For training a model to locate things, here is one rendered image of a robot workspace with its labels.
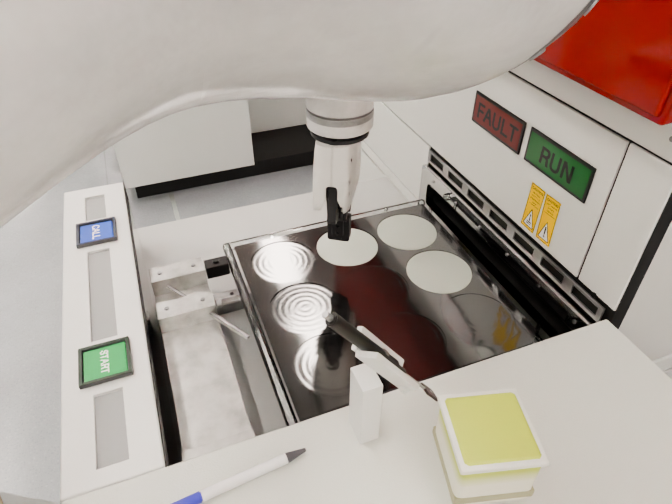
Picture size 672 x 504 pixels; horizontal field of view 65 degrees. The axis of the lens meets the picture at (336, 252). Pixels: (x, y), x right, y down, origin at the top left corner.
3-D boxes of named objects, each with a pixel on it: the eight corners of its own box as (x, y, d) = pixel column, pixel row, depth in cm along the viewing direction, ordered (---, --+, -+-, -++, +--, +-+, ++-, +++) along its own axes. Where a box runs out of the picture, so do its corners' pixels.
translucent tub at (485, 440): (502, 428, 53) (517, 386, 49) (532, 502, 47) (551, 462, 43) (429, 435, 53) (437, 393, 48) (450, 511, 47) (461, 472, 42)
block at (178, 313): (213, 303, 79) (210, 288, 77) (218, 318, 77) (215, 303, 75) (158, 317, 77) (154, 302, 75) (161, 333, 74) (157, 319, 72)
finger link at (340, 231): (328, 198, 74) (328, 236, 78) (322, 210, 72) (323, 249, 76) (350, 200, 74) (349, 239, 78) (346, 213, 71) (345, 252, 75)
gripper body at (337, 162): (320, 102, 71) (321, 174, 78) (300, 136, 63) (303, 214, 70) (375, 107, 70) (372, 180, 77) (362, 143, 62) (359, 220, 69)
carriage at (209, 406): (205, 280, 87) (203, 267, 85) (265, 481, 61) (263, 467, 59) (155, 292, 85) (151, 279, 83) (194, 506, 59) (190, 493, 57)
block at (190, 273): (204, 270, 85) (201, 255, 83) (208, 283, 82) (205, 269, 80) (152, 282, 83) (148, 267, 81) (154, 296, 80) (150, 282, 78)
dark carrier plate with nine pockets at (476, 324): (422, 206, 96) (422, 203, 96) (544, 341, 71) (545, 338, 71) (234, 249, 87) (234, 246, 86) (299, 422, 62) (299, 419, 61)
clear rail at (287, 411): (230, 247, 88) (229, 240, 87) (303, 439, 61) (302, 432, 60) (222, 249, 87) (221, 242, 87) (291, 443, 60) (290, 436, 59)
